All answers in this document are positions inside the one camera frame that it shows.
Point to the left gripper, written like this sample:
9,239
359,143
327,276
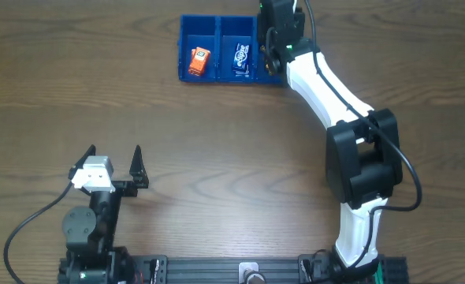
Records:
124,188

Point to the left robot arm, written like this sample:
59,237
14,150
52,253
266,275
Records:
98,221

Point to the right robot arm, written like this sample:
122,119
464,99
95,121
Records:
315,90

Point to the blue tray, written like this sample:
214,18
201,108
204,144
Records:
236,27

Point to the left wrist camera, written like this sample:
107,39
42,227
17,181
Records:
94,173

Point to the mounting rail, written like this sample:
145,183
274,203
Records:
216,270

